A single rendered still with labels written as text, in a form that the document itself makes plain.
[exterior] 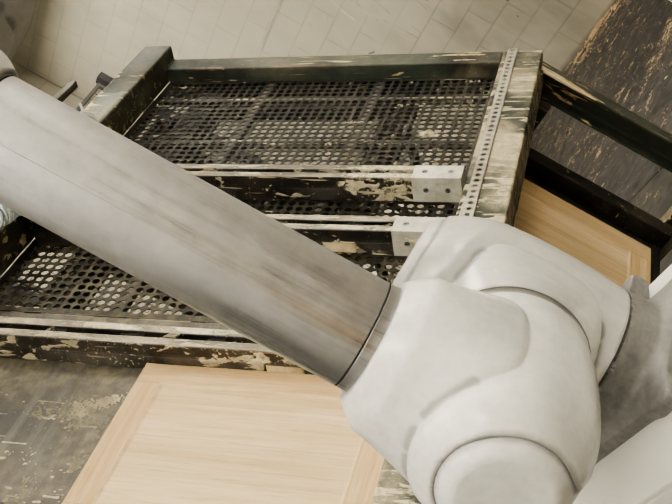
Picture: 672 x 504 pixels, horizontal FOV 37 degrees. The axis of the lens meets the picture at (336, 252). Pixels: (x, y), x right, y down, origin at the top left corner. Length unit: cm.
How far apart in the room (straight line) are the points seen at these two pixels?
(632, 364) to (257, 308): 39
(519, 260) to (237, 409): 109
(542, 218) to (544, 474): 216
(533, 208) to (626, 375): 192
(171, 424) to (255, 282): 119
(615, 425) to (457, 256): 23
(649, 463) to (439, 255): 27
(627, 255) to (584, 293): 202
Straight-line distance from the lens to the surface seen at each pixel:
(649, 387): 101
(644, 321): 104
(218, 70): 334
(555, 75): 312
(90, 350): 219
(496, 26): 723
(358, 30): 753
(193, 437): 195
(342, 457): 184
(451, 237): 99
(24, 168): 84
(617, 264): 296
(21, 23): 102
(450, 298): 83
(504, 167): 253
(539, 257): 100
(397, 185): 250
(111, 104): 312
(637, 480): 99
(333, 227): 233
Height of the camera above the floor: 126
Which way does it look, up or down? 4 degrees down
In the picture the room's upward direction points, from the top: 62 degrees counter-clockwise
